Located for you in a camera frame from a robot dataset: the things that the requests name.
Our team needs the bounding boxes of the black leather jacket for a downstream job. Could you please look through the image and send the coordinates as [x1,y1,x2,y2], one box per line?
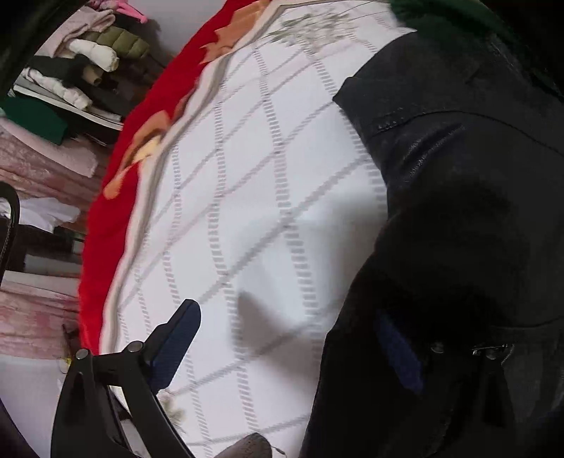
[299,30,564,458]

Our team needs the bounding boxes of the clothes rack with garments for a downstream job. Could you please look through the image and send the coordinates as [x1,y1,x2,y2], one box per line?
[1,1,164,147]

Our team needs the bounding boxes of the white diamond pattern sheet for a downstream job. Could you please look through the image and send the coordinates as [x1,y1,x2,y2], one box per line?
[99,1,405,457]

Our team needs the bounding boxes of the white cloth on shelf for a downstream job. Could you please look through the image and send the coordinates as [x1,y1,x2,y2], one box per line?
[18,198,80,234]

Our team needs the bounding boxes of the green folded striped-cuff garment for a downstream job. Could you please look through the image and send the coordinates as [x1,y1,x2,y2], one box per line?
[389,0,510,46]

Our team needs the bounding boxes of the red floral blanket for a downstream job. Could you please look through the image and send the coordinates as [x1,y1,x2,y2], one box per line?
[78,1,269,355]

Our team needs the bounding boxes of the pink plastic hanger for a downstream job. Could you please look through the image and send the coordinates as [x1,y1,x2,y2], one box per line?
[98,0,148,24]

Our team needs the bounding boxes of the black cable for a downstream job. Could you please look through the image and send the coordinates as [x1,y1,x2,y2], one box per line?
[0,181,22,287]

